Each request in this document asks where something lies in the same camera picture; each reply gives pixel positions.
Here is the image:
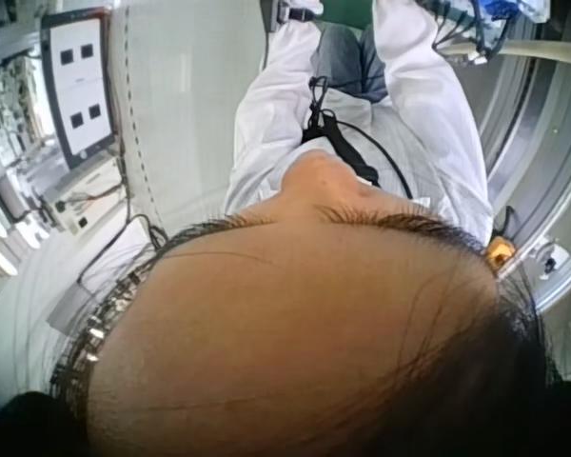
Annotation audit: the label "black wrist band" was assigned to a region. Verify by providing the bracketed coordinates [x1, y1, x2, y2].
[265, 0, 317, 25]

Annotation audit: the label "green mat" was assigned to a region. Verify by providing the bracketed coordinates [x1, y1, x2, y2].
[321, 0, 378, 30]

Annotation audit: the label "person's legs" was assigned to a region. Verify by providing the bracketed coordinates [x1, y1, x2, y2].
[309, 22, 389, 104]

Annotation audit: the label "white tube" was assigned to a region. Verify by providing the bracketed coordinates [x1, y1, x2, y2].
[498, 36, 571, 64]

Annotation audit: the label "black framed monitor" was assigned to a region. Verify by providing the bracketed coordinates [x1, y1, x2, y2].
[39, 10, 119, 171]

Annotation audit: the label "white test box with connectors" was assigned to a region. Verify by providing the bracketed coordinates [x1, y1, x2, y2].
[41, 159, 125, 235]

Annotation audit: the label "yellow connector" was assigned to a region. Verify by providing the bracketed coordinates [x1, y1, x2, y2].
[486, 241, 515, 268]

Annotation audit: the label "cluttered equipment rack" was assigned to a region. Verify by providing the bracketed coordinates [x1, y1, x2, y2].
[0, 0, 63, 225]

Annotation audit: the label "white flat adapter box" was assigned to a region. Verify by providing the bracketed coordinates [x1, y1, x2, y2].
[78, 214, 159, 296]

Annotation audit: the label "black cable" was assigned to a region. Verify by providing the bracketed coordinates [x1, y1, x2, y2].
[301, 74, 414, 200]

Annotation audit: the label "blue white wire harness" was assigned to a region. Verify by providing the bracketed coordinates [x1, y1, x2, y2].
[431, 0, 522, 66]

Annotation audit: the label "grey metal frame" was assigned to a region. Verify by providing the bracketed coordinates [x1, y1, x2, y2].
[475, 18, 571, 315]

